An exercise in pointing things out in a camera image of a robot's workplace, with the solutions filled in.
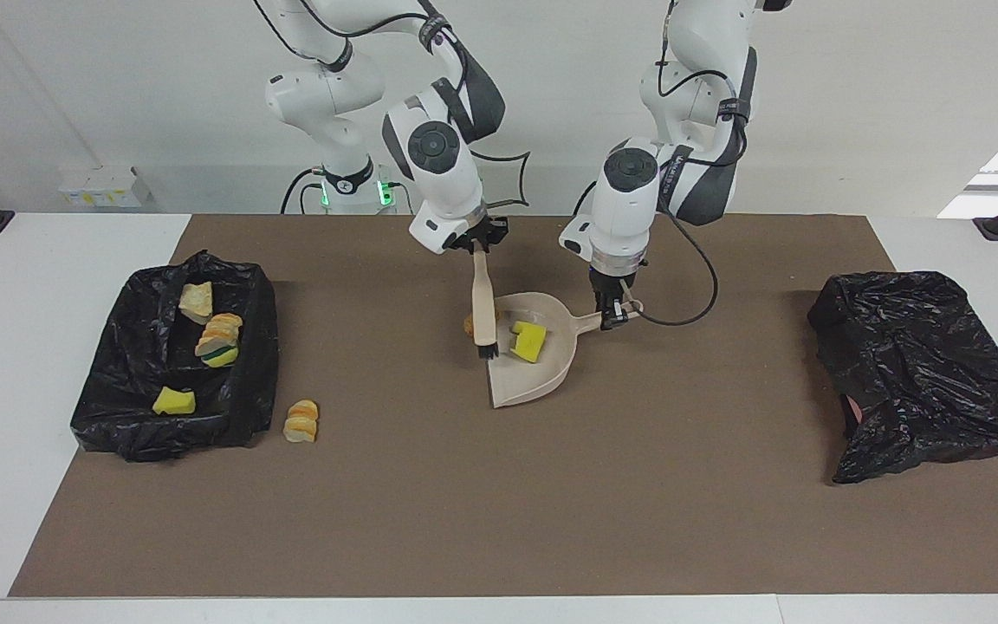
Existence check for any beige hand brush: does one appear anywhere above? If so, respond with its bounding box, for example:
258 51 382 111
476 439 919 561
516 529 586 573
470 250 501 361

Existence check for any notched yellow sponge block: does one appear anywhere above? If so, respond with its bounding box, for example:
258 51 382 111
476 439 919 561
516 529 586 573
509 321 548 364

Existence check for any beige plastic dustpan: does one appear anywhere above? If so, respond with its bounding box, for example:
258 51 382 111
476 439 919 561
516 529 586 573
487 292 638 409

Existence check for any striped toy croissant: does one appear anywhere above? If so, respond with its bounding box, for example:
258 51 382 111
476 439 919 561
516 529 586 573
195 313 243 361
283 399 320 444

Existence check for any pale toast slice toy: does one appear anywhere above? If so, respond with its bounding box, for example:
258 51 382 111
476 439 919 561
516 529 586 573
178 282 215 325

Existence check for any small curved yellow sponge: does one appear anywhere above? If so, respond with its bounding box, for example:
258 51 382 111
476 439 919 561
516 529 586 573
152 387 198 416

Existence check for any crumpled black trash bag bin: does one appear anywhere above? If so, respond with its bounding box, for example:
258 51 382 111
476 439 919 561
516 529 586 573
807 271 998 484

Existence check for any open black trash bag bin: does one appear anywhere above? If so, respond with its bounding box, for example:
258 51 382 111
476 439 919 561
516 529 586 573
70 250 279 462

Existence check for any brown table mat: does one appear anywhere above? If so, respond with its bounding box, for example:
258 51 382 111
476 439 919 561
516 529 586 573
10 214 998 599

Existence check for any white box on floor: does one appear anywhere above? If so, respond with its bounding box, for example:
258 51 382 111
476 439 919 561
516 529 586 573
59 166 153 209

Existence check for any right arm gripper cable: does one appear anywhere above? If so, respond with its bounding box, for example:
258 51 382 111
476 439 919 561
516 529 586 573
252 0 535 209

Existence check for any arm gripper cable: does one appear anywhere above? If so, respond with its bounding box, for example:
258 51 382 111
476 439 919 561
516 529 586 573
252 0 535 209
581 17 721 328

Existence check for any left arm gripper cable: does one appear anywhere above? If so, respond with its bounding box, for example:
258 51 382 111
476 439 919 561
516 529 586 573
581 17 721 328

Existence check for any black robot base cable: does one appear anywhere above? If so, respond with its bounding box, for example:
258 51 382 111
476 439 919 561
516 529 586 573
281 166 327 215

